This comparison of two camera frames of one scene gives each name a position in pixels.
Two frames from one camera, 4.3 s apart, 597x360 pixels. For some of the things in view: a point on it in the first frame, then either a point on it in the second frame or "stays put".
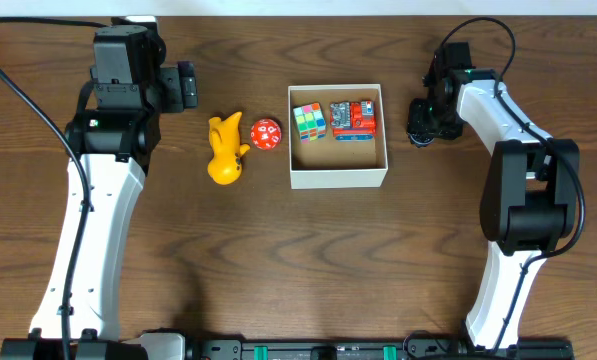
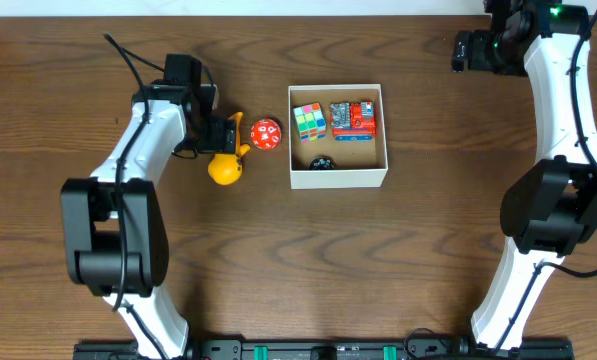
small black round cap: x=420 y=139 → x=322 y=162
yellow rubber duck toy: x=225 y=162 stays put
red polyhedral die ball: x=265 y=134 stays put
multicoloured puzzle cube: x=310 y=121 stays put
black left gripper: x=173 y=87 → x=229 y=135
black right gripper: x=423 y=132 → x=459 y=53
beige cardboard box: x=327 y=163 stays put
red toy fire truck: x=353 y=121 stays put
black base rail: x=419 y=348 stays put
